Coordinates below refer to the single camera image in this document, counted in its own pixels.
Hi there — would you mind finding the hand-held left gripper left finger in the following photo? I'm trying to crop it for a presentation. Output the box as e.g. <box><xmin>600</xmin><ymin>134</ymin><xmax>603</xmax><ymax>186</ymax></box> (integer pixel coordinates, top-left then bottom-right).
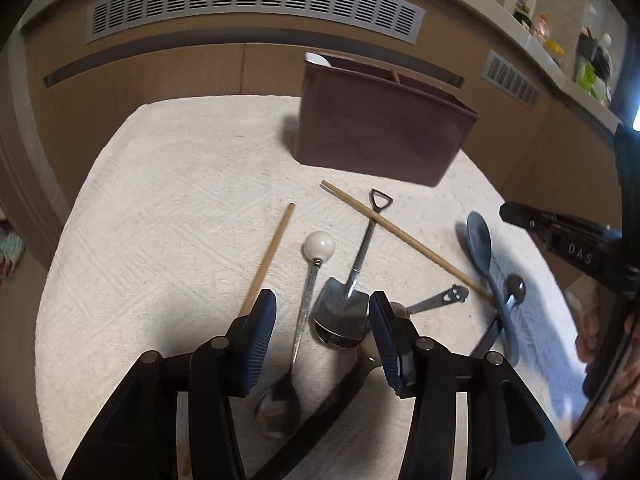
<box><xmin>62</xmin><ymin>288</ymin><xmax>277</xmax><ymax>480</ymax></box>

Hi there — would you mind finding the person's right hand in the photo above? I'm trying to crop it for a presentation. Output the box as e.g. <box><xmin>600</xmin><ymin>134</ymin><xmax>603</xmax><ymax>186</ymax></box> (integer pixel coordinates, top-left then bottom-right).
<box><xmin>567</xmin><ymin>290</ymin><xmax>603</xmax><ymax>363</ymax></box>

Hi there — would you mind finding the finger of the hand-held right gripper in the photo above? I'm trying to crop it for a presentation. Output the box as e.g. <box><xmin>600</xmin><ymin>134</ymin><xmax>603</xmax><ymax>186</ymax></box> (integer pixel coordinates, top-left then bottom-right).
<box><xmin>500</xmin><ymin>201</ymin><xmax>623</xmax><ymax>282</ymax></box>

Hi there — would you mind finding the small black handled spoon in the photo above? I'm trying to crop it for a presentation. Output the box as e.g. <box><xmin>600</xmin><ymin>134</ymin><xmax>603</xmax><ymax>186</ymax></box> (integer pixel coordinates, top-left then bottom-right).
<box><xmin>470</xmin><ymin>274</ymin><xmax>527</xmax><ymax>361</ymax></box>

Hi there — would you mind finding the green white package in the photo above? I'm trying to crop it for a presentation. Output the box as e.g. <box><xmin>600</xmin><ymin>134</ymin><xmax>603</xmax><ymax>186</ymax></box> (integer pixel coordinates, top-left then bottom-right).
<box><xmin>574</xmin><ymin>57</ymin><xmax>613</xmax><ymax>103</ymax></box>

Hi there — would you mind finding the maroon utensil holder box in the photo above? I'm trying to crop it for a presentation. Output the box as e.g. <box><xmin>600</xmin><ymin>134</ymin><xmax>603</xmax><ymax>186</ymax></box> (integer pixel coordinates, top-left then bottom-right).
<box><xmin>294</xmin><ymin>52</ymin><xmax>480</xmax><ymax>188</ymax></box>

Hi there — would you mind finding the person's right forearm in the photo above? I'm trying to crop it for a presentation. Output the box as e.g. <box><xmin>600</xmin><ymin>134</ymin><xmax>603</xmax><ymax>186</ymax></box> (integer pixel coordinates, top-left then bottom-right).
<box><xmin>567</xmin><ymin>310</ymin><xmax>640</xmax><ymax>480</ymax></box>

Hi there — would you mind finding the yellow lid jar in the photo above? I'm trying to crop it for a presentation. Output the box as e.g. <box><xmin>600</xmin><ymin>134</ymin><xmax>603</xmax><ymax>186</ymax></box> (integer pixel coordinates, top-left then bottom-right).
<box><xmin>546</xmin><ymin>40</ymin><xmax>567</xmax><ymax>70</ymax></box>

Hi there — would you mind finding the short grey vent grille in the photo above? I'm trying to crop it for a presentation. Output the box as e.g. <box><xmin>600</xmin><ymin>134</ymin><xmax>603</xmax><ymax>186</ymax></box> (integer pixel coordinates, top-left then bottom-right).
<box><xmin>481</xmin><ymin>50</ymin><xmax>542</xmax><ymax>107</ymax></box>

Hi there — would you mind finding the wooden spoon with dark handle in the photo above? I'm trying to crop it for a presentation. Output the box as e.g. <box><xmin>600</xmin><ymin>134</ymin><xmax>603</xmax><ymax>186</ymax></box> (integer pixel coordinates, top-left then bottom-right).
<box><xmin>250</xmin><ymin>301</ymin><xmax>411</xmax><ymax>480</ymax></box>

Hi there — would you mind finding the white ball handle metal spoon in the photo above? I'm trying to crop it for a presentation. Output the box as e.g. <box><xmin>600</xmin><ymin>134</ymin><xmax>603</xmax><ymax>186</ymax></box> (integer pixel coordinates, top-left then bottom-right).
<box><xmin>254</xmin><ymin>230</ymin><xmax>337</xmax><ymax>442</ymax></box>

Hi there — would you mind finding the large steel spoon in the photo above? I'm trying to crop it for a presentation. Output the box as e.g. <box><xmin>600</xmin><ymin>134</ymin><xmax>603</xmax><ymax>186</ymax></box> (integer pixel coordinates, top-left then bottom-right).
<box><xmin>312</xmin><ymin>284</ymin><xmax>470</xmax><ymax>352</ymax></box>

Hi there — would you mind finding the patterned cloth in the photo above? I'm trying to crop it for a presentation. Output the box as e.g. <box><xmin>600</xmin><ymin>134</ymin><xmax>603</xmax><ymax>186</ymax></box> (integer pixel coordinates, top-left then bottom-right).
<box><xmin>0</xmin><ymin>227</ymin><xmax>26</xmax><ymax>288</ymax></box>

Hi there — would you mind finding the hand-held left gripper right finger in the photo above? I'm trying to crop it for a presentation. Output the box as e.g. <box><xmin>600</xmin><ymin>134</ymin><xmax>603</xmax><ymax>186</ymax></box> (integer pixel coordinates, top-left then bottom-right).
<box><xmin>368</xmin><ymin>290</ymin><xmax>583</xmax><ymax>480</ymax></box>

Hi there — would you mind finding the long grey vent grille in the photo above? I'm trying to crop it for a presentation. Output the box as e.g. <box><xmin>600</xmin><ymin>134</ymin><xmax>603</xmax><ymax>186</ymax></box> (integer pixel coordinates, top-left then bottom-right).
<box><xmin>85</xmin><ymin>0</ymin><xmax>427</xmax><ymax>45</ymax></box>

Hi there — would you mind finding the shovel shaped metal spoon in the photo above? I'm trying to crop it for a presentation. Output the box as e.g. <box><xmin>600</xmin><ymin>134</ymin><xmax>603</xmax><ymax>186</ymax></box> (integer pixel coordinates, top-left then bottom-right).
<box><xmin>311</xmin><ymin>188</ymin><xmax>396</xmax><ymax>342</ymax></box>

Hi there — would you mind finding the blue grey spoon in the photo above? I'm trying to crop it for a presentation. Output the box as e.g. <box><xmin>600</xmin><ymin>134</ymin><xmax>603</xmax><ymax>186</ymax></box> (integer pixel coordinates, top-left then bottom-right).
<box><xmin>466</xmin><ymin>211</ymin><xmax>522</xmax><ymax>367</ymax></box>

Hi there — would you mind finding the wooden chopstick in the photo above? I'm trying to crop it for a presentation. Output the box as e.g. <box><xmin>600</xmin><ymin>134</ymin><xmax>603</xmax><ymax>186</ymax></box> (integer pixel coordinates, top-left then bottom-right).
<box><xmin>320</xmin><ymin>180</ymin><xmax>496</xmax><ymax>302</ymax></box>
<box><xmin>179</xmin><ymin>202</ymin><xmax>296</xmax><ymax>479</ymax></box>

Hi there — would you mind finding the white textured towel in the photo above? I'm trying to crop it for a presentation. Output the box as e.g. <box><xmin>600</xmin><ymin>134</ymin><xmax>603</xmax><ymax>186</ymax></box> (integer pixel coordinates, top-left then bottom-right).
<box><xmin>35</xmin><ymin>95</ymin><xmax>591</xmax><ymax>480</ymax></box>

